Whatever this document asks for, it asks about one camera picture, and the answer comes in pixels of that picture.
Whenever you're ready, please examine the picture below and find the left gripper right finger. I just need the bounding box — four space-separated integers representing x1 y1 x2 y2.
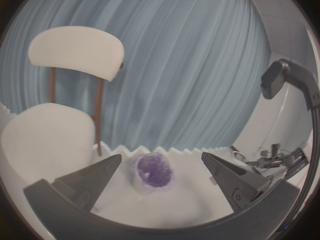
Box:
201 151 272 213

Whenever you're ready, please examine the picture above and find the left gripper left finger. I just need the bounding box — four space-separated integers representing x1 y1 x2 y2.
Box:
51 153 123 211

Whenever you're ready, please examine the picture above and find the purple plastic bag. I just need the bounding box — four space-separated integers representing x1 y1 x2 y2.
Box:
129 153 175 192

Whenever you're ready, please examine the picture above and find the white trash bin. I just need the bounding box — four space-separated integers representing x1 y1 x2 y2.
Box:
129 153 175 196

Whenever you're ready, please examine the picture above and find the white cushioned wooden chair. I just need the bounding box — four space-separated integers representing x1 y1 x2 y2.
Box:
0 25 125 182

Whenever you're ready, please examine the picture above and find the blue-grey curtain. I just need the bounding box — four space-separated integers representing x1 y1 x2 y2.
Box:
0 0 273 154

